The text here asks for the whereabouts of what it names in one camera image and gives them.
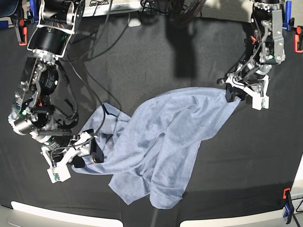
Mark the orange clamp top left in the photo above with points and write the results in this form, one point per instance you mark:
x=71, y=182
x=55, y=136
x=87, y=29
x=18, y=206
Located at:
x=21, y=31

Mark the light blue t-shirt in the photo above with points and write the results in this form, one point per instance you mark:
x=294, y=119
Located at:
x=153, y=152

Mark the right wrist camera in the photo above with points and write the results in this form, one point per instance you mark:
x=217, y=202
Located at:
x=59, y=174

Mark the aluminium rail behind table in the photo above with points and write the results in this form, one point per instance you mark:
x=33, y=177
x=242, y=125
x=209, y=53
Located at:
x=116, y=8

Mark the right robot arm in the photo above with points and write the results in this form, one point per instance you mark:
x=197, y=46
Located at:
x=44, y=104

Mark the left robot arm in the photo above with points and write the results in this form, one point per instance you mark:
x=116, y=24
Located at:
x=250, y=77

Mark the orange blue clamp bottom right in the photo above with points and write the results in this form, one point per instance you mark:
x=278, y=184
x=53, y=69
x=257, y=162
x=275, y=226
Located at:
x=288, y=206

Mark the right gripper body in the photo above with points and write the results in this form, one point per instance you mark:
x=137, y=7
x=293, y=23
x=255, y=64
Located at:
x=77, y=146

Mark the blue clamp top left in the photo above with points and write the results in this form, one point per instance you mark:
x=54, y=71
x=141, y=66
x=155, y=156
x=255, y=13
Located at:
x=33, y=7

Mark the orange clamp top right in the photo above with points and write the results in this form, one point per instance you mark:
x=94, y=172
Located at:
x=298, y=40

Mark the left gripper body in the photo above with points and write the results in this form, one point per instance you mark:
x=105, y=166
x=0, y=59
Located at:
x=254, y=89

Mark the blue clamp top right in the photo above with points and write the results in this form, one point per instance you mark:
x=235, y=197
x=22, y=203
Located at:
x=288, y=20

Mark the black table cloth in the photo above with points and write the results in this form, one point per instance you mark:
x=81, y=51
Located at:
x=243, y=170

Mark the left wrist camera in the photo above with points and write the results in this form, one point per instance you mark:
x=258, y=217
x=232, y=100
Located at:
x=259, y=103

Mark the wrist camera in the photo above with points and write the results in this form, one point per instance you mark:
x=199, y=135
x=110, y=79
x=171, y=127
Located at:
x=59, y=174
x=259, y=103

